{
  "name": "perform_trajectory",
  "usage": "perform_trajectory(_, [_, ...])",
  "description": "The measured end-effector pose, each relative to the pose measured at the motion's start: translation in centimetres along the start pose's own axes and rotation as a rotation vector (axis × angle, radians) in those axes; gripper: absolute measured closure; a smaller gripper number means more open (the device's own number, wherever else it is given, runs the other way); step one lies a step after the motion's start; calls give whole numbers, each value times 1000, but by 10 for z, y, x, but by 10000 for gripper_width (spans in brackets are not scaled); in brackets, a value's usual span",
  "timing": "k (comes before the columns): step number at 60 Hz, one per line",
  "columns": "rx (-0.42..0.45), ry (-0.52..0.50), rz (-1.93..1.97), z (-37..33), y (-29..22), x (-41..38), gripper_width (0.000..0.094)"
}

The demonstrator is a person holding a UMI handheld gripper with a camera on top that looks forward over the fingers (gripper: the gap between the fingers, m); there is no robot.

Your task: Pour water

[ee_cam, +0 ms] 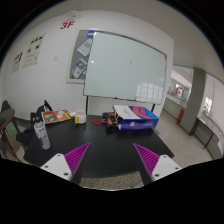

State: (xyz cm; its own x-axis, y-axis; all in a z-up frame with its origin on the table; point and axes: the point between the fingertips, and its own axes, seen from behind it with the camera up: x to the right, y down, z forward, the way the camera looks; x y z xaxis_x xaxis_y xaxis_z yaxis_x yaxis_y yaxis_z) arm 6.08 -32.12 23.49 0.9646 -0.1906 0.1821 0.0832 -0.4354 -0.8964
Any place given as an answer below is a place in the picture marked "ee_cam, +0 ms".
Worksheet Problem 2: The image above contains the colourful book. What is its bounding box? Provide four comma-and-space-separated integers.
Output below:
42, 110, 71, 124

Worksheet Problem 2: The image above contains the red 3F wall sign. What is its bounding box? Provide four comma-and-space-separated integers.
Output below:
60, 21, 75, 30

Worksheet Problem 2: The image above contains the grey pillar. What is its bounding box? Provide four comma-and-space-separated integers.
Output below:
180, 68, 206, 134

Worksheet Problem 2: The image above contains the large whiteboard on stand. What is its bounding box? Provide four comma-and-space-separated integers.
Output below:
84, 32, 167, 116

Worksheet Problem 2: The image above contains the white mug yellow handle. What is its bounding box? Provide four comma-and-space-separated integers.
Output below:
74, 110, 86, 124

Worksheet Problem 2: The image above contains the small white wall poster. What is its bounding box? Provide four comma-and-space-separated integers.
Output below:
12, 52, 23, 73

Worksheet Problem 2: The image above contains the clear plastic water bottle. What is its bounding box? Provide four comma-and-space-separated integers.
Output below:
34, 117, 50, 150

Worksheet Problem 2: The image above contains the blue white shoe box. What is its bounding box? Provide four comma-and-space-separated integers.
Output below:
113, 105, 159, 130

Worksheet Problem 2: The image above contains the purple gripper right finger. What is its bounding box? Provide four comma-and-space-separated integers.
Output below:
133, 142, 183, 183

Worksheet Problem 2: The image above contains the wooden chair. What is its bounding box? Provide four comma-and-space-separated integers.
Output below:
0, 100, 19, 161

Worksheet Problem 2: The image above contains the black table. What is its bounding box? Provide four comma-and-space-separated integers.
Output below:
24, 115, 174, 178

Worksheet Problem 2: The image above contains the red round coaster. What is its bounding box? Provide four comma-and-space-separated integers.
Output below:
92, 119, 103, 126

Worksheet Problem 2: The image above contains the black bag on chair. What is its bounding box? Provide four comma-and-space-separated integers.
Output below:
16, 101, 52, 145

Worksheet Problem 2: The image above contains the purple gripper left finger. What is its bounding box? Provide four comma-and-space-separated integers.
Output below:
40, 142, 91, 182

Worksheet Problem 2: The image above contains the red black tool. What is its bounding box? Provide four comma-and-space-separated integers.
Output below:
102, 112, 118, 130

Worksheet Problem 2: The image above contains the grey notice board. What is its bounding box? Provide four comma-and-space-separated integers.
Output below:
66, 30, 94, 83

